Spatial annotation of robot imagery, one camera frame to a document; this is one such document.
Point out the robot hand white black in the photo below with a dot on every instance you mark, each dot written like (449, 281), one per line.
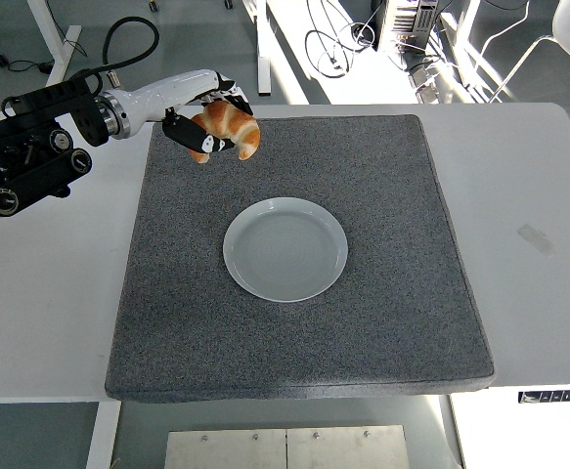
(167, 95)

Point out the croissant bread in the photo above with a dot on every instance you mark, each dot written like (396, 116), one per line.
(238, 127)

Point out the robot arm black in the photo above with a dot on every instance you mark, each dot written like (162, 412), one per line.
(35, 161)

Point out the light grey round plate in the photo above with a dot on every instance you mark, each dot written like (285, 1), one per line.
(284, 249)

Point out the grey metal plate with screws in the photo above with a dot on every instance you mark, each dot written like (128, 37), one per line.
(226, 449)
(348, 449)

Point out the white desk foot bar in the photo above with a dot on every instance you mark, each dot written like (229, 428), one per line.
(263, 73)

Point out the white desk leg with foot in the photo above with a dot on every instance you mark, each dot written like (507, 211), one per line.
(62, 49)

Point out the computer tower case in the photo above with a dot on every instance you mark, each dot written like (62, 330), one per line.
(407, 19)

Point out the grey fabric mat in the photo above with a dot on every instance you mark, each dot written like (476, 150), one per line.
(363, 317)

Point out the white table leg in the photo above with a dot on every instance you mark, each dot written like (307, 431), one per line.
(453, 435)
(102, 435)

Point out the clear tape strip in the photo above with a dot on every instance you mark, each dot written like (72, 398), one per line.
(534, 239)

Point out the table control panel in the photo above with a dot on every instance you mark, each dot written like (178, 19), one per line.
(558, 396)

